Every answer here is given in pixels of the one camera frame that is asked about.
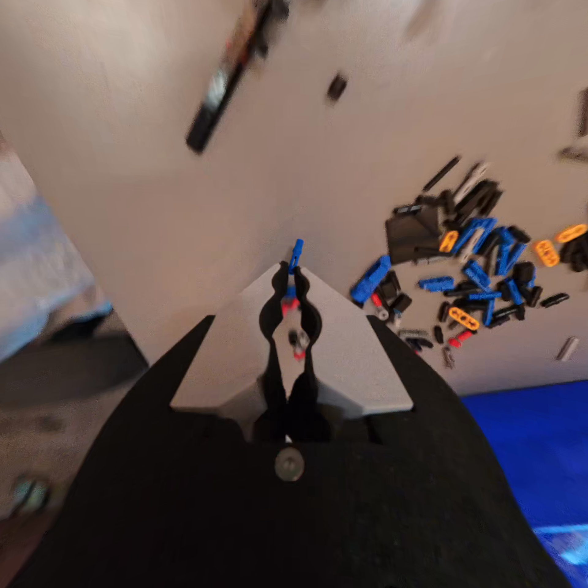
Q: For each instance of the dark lego pin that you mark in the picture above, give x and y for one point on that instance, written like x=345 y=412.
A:
x=574 y=154

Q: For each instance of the pile of small lego pieces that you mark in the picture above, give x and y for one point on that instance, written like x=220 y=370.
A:
x=482 y=257

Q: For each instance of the blue lego pin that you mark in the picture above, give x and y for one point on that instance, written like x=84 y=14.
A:
x=296 y=255

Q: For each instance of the grey lego axle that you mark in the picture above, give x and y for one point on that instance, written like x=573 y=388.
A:
x=568 y=348

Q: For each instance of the black lego pin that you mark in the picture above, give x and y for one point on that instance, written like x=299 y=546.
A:
x=583 y=112

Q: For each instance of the black lego beam assembly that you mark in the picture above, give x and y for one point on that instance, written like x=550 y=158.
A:
x=229 y=78

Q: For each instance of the blue plastic bin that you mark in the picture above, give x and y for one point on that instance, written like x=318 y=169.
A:
x=528 y=459

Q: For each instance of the black lego bush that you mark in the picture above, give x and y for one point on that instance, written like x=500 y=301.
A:
x=336 y=87

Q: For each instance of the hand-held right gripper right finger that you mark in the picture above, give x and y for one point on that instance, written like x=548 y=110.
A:
x=358 y=363

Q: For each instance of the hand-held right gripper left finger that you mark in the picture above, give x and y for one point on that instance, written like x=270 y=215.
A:
x=220 y=363

